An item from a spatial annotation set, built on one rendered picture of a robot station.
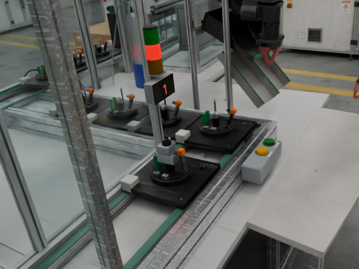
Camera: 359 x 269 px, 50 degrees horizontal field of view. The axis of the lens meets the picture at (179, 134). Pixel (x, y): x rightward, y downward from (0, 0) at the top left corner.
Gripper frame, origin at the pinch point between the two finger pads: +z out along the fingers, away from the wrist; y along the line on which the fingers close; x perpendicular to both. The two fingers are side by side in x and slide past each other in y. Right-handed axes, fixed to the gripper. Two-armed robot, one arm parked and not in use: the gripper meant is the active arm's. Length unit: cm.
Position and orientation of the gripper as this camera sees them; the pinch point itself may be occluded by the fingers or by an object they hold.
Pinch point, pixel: (269, 63)
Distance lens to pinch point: 137.9
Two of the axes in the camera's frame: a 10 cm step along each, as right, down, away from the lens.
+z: 0.8, 8.8, 4.8
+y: -5.3, 4.4, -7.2
